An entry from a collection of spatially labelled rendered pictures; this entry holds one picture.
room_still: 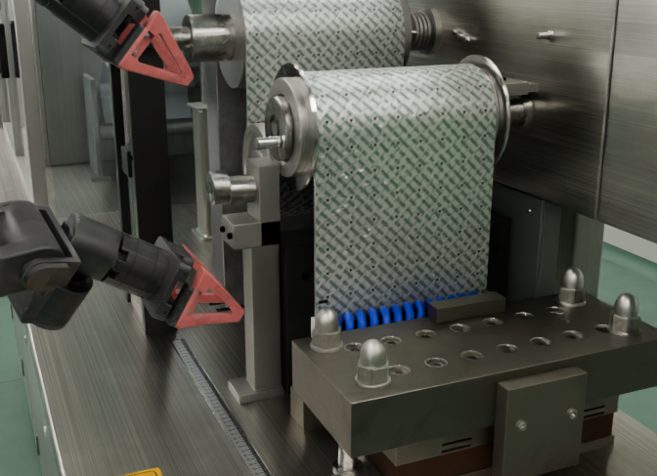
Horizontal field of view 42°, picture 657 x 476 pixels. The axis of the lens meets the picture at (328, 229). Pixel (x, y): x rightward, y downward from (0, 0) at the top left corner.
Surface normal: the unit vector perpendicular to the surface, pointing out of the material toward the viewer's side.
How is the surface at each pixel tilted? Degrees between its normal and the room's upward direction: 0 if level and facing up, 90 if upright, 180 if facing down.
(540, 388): 90
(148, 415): 0
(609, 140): 90
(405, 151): 90
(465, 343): 0
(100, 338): 0
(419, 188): 90
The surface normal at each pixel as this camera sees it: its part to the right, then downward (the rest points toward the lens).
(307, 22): 0.38, 0.02
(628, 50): -0.92, 0.11
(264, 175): 0.39, 0.27
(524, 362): 0.00, -0.96
